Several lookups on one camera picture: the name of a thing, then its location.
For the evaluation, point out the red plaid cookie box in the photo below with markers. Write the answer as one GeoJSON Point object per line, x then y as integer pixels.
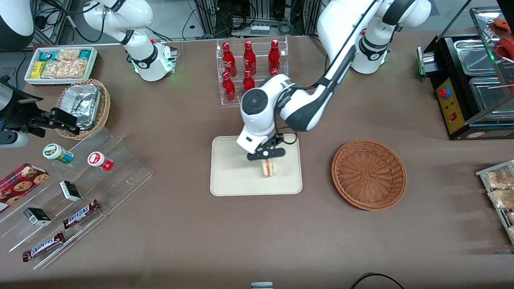
{"type": "Point", "coordinates": [20, 184]}

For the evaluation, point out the small clear cracker bag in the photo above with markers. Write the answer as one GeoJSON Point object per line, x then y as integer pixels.
{"type": "Point", "coordinates": [68, 54]}

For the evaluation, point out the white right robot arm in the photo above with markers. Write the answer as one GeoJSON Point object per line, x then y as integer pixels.
{"type": "Point", "coordinates": [140, 60]}

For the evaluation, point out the clear bag of crackers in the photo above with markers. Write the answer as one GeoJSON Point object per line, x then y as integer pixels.
{"type": "Point", "coordinates": [511, 218]}
{"type": "Point", "coordinates": [504, 198]}
{"type": "Point", "coordinates": [500, 178]}

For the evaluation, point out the white power strip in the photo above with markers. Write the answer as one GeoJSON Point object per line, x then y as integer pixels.
{"type": "Point", "coordinates": [260, 29]}

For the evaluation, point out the red drink bottle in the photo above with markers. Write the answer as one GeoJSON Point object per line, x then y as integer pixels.
{"type": "Point", "coordinates": [274, 72]}
{"type": "Point", "coordinates": [229, 60]}
{"type": "Point", "coordinates": [249, 58]}
{"type": "Point", "coordinates": [229, 89]}
{"type": "Point", "coordinates": [274, 56]}
{"type": "Point", "coordinates": [248, 82]}

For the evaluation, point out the small black box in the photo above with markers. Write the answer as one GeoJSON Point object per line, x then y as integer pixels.
{"type": "Point", "coordinates": [37, 216]}
{"type": "Point", "coordinates": [70, 191]}

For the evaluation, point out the large clear cracker bag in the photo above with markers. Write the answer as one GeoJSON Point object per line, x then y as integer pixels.
{"type": "Point", "coordinates": [66, 69]}

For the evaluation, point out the teal snack pack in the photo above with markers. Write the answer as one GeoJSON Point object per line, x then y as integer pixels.
{"type": "Point", "coordinates": [48, 55]}
{"type": "Point", "coordinates": [85, 54]}

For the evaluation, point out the oval light wicker basket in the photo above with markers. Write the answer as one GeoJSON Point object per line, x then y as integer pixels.
{"type": "Point", "coordinates": [105, 108]}

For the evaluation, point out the clear acrylic stepped display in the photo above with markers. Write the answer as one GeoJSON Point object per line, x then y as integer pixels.
{"type": "Point", "coordinates": [120, 176]}

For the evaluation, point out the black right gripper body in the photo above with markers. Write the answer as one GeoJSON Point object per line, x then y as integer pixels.
{"type": "Point", "coordinates": [21, 113]}

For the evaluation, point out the clear acrylic bottle rack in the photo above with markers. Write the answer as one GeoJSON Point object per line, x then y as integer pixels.
{"type": "Point", "coordinates": [219, 80]}

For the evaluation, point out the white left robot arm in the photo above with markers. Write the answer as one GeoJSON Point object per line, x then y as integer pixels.
{"type": "Point", "coordinates": [305, 108]}

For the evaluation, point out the steel warmer pan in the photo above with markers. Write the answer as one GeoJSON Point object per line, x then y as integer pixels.
{"type": "Point", "coordinates": [474, 58]}
{"type": "Point", "coordinates": [488, 94]}

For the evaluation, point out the round brown wicker basket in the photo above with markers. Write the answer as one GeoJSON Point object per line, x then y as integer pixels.
{"type": "Point", "coordinates": [369, 174]}

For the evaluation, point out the cream plastic tray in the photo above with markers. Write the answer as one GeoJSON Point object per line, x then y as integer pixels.
{"type": "Point", "coordinates": [233, 176]}

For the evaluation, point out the green lid cup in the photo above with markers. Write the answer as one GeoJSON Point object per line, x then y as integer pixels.
{"type": "Point", "coordinates": [56, 152]}

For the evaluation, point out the red lid cup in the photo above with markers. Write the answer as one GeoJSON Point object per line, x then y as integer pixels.
{"type": "Point", "coordinates": [98, 160]}

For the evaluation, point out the grey box with green light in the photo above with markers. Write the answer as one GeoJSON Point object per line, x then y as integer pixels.
{"type": "Point", "coordinates": [425, 62]}

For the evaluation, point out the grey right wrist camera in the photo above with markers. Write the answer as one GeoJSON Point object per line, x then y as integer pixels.
{"type": "Point", "coordinates": [12, 139]}

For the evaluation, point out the red sausage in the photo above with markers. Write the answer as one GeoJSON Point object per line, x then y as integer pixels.
{"type": "Point", "coordinates": [506, 47]}

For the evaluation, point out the triangle sandwich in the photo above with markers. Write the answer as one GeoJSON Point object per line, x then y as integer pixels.
{"type": "Point", "coordinates": [270, 169]}

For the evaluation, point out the black food warmer machine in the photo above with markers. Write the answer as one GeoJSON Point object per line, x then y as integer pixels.
{"type": "Point", "coordinates": [451, 108]}

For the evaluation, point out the silver foil packet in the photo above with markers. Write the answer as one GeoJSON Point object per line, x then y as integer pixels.
{"type": "Point", "coordinates": [89, 121]}
{"type": "Point", "coordinates": [80, 100]}

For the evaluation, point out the brown Snickers bar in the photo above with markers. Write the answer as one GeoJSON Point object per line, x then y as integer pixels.
{"type": "Point", "coordinates": [80, 214]}
{"type": "Point", "coordinates": [42, 247]}

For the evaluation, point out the white rectangular snack bin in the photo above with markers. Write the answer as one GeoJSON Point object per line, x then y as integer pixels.
{"type": "Point", "coordinates": [94, 66]}

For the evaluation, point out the yellow snack pack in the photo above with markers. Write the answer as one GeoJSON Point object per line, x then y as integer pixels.
{"type": "Point", "coordinates": [38, 70]}

